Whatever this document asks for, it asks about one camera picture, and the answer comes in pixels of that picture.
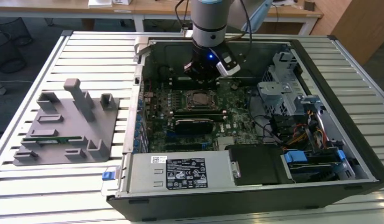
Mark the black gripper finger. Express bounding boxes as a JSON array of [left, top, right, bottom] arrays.
[[201, 69, 220, 91], [184, 61, 203, 91]]

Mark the silver CPU green edge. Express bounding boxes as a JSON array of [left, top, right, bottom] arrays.
[[192, 93, 213, 106]]

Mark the metal socket cover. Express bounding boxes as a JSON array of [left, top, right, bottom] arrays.
[[185, 90, 220, 110]]

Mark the CPU socket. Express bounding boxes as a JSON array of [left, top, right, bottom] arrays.
[[184, 90, 223, 112]]

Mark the black RAM slot bank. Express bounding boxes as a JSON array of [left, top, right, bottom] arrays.
[[168, 76, 187, 91], [173, 109, 228, 121]]

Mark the green motherboard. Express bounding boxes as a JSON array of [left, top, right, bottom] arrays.
[[142, 80, 275, 154]]

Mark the silver metal drive cage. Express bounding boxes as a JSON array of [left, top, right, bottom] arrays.
[[256, 51, 306, 117]]

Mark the black graphics card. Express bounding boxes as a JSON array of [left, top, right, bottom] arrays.
[[174, 118, 216, 135]]

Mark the silver finned heatsink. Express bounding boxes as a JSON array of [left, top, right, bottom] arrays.
[[217, 137, 236, 150]]

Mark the white cardboard box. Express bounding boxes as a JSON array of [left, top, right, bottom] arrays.
[[87, 0, 113, 9]]

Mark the blue disk carrier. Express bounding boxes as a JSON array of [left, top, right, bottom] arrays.
[[284, 149, 348, 182]]

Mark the grey power supply unit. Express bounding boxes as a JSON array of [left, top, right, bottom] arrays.
[[117, 150, 243, 194]]

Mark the grey plastic parts rack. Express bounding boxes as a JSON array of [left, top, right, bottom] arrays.
[[13, 78, 121, 167]]

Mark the green RAM stick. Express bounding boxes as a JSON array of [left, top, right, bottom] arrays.
[[23, 136, 83, 143]]

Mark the wooden cabinet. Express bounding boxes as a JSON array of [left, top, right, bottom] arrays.
[[311, 0, 384, 67]]

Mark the black PC case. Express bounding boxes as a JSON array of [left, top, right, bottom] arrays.
[[101, 35, 384, 222]]

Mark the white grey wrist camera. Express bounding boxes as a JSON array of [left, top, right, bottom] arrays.
[[216, 52, 243, 77]]

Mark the black cable brass plug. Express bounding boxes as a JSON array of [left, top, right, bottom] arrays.
[[225, 33, 248, 42]]

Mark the black camera cable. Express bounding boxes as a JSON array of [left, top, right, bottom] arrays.
[[240, 0, 255, 63]]

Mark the black power cable bundle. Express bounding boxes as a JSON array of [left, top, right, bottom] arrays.
[[251, 88, 296, 144]]

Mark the wooden desk white frame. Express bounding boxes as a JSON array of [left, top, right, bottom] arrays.
[[133, 0, 324, 35], [0, 0, 137, 32]]

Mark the orange yellow wire bundle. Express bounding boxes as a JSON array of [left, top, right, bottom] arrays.
[[284, 123, 330, 150]]

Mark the black wire mesh bin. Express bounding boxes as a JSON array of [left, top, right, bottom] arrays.
[[0, 17, 34, 46], [0, 31, 29, 74]]

